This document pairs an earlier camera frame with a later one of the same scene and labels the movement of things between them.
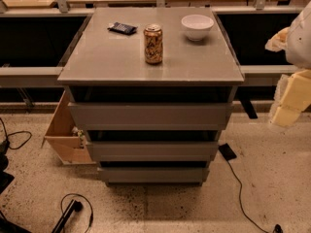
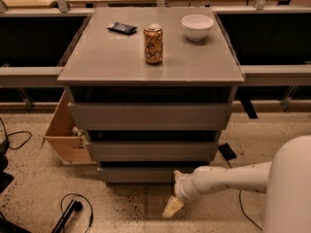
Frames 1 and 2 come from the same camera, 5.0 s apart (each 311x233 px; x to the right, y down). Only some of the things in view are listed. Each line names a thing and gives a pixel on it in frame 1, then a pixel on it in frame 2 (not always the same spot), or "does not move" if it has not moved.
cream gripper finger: [286, 116] to [173, 206]
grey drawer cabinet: [153, 88] does not move
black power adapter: [227, 151] does not move
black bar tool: [67, 216] does not move
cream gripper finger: [278, 42] to [179, 175]
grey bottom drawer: [152, 175] does not move
